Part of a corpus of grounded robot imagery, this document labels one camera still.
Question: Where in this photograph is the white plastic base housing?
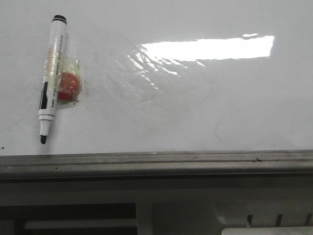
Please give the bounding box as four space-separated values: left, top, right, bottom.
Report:
0 175 313 235

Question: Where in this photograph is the red round magnet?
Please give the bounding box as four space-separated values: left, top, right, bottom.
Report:
58 72 79 100

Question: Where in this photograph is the grey aluminium whiteboard frame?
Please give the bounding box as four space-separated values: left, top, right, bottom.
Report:
0 150 313 180

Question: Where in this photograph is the white whiteboard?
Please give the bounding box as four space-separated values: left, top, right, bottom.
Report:
0 0 313 156

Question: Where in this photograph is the white bar in opening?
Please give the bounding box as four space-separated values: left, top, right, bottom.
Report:
23 219 137 230

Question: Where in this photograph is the white black whiteboard marker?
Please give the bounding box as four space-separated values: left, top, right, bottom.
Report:
39 15 67 144

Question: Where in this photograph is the white rectangular tray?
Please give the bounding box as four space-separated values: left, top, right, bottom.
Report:
221 226 313 235

